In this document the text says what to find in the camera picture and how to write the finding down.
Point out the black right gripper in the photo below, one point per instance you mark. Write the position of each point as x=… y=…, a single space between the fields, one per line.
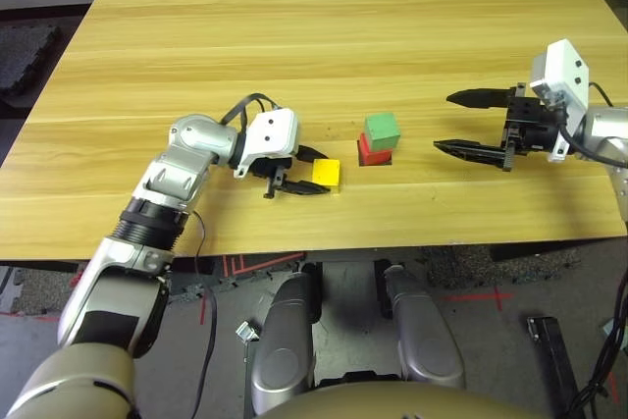
x=532 y=129

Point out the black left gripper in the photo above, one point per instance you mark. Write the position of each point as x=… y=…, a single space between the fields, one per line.
x=275 y=169

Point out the yellow wooden block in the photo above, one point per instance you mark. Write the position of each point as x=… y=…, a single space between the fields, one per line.
x=326 y=172

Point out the red wooden block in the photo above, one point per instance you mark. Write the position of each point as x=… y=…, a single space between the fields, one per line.
x=375 y=156

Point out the green wooden block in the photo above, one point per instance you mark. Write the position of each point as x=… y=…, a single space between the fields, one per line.
x=382 y=130

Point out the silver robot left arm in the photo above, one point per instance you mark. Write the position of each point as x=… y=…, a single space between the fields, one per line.
x=186 y=164

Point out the black square pad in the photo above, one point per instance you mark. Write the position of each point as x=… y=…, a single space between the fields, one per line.
x=387 y=163

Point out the black mat with red lines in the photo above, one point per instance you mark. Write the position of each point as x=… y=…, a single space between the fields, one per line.
x=235 y=264

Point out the speckled grey floor mat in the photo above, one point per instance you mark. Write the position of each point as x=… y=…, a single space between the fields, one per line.
x=466 y=267
x=34 y=291

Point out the silver robot left leg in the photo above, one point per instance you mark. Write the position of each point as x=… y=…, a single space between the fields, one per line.
x=284 y=340

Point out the silver robot leg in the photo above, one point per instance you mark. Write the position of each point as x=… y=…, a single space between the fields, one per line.
x=427 y=335
x=284 y=340

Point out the small silver metal clip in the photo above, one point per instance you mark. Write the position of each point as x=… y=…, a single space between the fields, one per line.
x=246 y=331

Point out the red floor tape strip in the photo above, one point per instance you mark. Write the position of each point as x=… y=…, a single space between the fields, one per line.
x=203 y=311

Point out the silver robot right leg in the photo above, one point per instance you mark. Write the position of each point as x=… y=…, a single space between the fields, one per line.
x=427 y=335

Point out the black robot pelvis plate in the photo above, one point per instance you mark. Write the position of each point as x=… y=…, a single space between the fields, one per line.
x=360 y=376

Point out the small grey box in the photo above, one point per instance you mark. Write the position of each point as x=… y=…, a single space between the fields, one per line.
x=608 y=330

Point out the tan robot torso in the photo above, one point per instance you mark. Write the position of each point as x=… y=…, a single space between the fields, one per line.
x=392 y=404

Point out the black metal floor bar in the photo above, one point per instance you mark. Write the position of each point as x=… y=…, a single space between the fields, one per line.
x=554 y=365

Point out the black foam floor mat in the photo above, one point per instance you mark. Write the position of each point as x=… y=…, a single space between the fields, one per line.
x=24 y=61

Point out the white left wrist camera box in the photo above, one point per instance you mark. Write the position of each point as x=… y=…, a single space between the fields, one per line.
x=272 y=134

